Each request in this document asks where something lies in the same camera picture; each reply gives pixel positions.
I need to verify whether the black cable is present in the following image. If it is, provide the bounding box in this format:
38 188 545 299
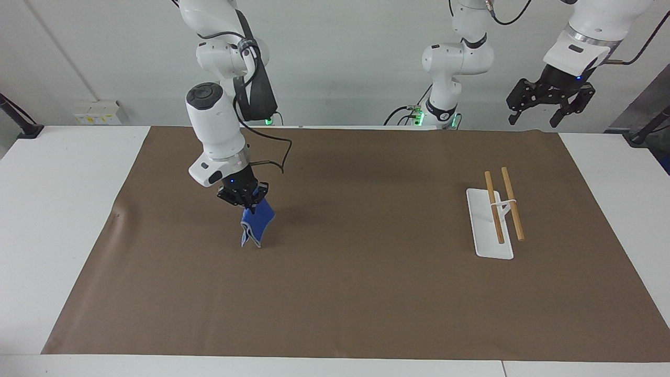
383 85 435 127
601 9 670 66
233 97 293 175
487 0 533 26

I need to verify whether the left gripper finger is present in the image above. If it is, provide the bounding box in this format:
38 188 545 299
549 84 597 128
506 78 551 126

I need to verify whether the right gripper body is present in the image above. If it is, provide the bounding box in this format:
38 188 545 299
220 165 261 197

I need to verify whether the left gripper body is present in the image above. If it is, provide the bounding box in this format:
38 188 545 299
533 63 596 100

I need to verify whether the blue towel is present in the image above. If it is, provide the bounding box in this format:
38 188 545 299
240 197 276 249

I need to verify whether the white rack with wooden bars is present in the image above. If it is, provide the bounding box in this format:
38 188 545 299
465 167 526 261

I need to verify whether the white wall socket box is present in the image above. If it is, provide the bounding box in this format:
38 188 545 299
73 100 122 126

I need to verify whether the black stand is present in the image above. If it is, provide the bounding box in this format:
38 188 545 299
622 104 670 148
0 93 46 140

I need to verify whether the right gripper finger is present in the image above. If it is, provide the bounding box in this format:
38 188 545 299
245 181 270 214
217 188 244 210

